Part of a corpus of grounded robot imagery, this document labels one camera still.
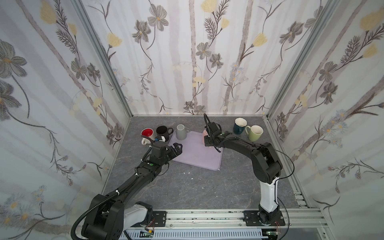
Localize grey ceramic mug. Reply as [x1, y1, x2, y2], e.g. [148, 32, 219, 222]
[176, 124, 191, 141]

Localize black ceramic mug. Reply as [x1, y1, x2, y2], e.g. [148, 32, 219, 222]
[156, 126, 174, 142]

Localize dark green ceramic mug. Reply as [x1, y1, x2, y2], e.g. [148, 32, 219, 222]
[233, 118, 248, 135]

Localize cream mug red inside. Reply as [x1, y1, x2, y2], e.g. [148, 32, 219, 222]
[141, 128, 155, 145]

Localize light green ceramic mug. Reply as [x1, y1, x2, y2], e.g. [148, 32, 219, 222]
[245, 125, 264, 142]

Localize pink ceramic mug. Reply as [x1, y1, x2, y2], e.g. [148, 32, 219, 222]
[202, 130, 208, 138]

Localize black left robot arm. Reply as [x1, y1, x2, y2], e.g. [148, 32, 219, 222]
[71, 141, 183, 240]

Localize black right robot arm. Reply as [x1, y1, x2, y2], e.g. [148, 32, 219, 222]
[204, 114, 283, 226]

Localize lavender plastic tray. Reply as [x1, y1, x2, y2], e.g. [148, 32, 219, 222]
[169, 131, 223, 171]

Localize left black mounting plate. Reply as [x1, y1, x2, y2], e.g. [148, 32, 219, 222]
[150, 211, 167, 228]

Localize black mounting plate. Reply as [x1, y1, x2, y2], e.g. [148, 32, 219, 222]
[243, 211, 286, 227]
[150, 211, 167, 228]

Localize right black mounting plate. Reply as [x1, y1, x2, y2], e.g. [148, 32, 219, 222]
[243, 211, 286, 227]

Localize black corrugated cable conduit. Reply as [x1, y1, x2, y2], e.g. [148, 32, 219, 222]
[70, 188, 121, 240]

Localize white slotted cable duct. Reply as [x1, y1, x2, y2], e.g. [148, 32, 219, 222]
[120, 229, 268, 240]

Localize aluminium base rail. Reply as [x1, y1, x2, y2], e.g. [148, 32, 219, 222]
[150, 209, 328, 231]

